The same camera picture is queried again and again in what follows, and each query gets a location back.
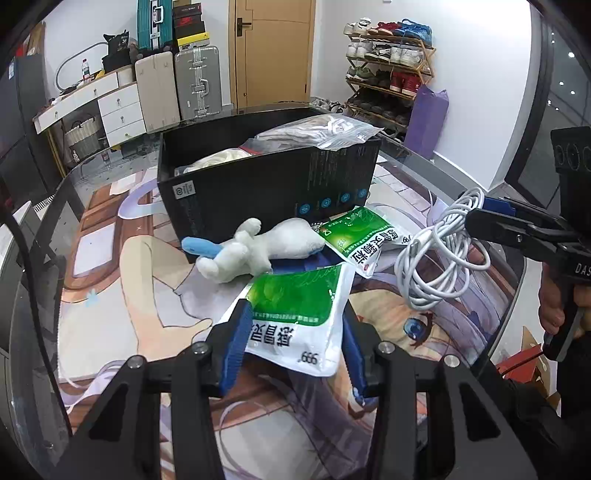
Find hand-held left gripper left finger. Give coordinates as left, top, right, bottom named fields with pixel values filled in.
left=69, top=300, right=254, bottom=480

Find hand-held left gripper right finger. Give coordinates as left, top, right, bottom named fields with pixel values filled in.
left=342, top=307, right=539, bottom=480

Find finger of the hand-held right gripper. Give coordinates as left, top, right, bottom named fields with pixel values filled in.
left=482, top=196, right=557, bottom=228
left=464, top=209, right=552, bottom=260

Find green and white pouch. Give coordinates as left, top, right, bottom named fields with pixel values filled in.
left=217, top=263, right=356, bottom=377
left=318, top=206, right=411, bottom=278

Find white cable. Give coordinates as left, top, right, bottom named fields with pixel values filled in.
left=394, top=187, right=492, bottom=311

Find black cardboard box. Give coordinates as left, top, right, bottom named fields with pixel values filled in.
left=157, top=107, right=383, bottom=264

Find clear packet of white cloth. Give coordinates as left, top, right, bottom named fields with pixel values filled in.
left=175, top=148, right=252, bottom=175

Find clear bag of white gloves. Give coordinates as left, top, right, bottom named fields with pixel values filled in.
left=254, top=115, right=384, bottom=149

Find person's right forearm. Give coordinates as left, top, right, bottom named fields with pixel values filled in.
left=496, top=360, right=591, bottom=480

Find person's right hand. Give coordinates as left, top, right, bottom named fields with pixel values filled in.
left=538, top=271, right=578, bottom=336

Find purple bag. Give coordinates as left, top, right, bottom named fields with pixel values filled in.
left=406, top=85, right=450, bottom=160

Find white and blue plush toy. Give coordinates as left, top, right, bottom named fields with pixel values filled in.
left=181, top=218, right=326, bottom=283

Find red paper bag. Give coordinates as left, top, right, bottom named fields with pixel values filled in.
left=496, top=346, right=559, bottom=407

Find printed desk mat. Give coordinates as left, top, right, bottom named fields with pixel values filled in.
left=60, top=157, right=522, bottom=480

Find black framed glass door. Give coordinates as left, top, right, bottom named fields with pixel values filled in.
left=503, top=14, right=591, bottom=208

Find wooden shoe rack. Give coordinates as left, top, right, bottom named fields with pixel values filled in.
left=344, top=32, right=437, bottom=136

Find shoe rack with shoes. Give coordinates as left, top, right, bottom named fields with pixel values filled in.
left=344, top=17, right=435, bottom=130

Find shoes beside rack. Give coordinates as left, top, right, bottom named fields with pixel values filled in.
left=310, top=96, right=347, bottom=114

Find wicker basket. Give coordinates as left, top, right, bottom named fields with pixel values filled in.
left=64, top=115, right=101, bottom=160

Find white desk with drawers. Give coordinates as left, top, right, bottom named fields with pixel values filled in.
left=32, top=65, right=147, bottom=148

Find silver suitcase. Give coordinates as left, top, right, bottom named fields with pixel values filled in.
left=174, top=45, right=223, bottom=121

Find beige suitcase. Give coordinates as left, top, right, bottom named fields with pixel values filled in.
left=135, top=51, right=181, bottom=134

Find wooden door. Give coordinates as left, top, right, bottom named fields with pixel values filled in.
left=229, top=0, right=316, bottom=112

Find grey refrigerator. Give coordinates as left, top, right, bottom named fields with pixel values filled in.
left=0, top=55, right=61, bottom=199

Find black bag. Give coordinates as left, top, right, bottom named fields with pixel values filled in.
left=102, top=30, right=134, bottom=72

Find oval mirror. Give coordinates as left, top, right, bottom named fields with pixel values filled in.
left=56, top=41, right=109, bottom=93

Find teal suitcase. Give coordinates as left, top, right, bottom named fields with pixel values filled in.
left=137, top=0, right=174, bottom=51

